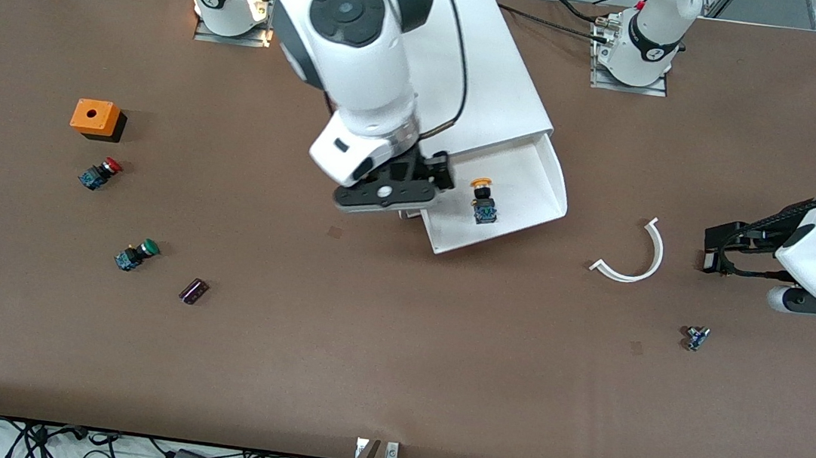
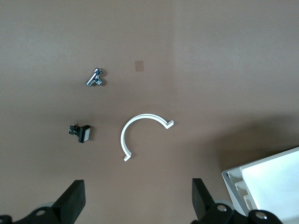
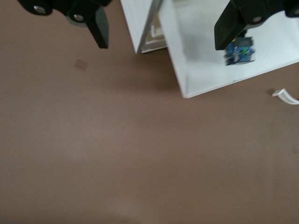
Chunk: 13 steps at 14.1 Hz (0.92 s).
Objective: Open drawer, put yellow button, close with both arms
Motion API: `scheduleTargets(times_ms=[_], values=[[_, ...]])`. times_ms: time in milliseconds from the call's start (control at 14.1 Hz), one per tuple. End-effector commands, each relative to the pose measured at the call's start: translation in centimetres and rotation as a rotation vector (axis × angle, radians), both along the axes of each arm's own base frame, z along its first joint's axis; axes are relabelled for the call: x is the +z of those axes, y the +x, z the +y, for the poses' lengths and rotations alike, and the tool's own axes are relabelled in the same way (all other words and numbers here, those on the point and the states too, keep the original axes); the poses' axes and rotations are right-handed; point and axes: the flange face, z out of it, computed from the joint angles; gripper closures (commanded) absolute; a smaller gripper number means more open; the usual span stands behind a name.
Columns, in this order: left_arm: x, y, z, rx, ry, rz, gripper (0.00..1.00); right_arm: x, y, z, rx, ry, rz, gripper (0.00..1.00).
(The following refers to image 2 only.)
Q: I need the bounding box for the white curved plastic clip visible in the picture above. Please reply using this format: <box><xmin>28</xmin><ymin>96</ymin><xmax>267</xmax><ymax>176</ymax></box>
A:
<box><xmin>120</xmin><ymin>113</ymin><xmax>175</xmax><ymax>162</ymax></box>

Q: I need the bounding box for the black square switch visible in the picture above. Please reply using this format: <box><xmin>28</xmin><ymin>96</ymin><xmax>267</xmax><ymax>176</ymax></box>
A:
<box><xmin>68</xmin><ymin>125</ymin><xmax>92</xmax><ymax>144</ymax></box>

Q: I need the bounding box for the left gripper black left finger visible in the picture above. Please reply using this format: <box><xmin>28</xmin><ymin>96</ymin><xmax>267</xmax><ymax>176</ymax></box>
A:
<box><xmin>0</xmin><ymin>179</ymin><xmax>86</xmax><ymax>224</ymax></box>

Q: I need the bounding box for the small chrome metal fitting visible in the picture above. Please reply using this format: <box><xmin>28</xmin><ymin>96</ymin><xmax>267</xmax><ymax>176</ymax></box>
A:
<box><xmin>84</xmin><ymin>67</ymin><xmax>105</xmax><ymax>87</ymax></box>

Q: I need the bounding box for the white drawer cabinet shell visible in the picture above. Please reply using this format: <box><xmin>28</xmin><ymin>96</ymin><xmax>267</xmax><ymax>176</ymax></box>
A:
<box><xmin>221</xmin><ymin>146</ymin><xmax>299</xmax><ymax>224</ymax></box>

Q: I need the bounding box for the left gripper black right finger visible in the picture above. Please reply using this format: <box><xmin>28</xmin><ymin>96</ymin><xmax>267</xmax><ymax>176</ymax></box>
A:
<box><xmin>191</xmin><ymin>177</ymin><xmax>281</xmax><ymax>224</ymax></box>

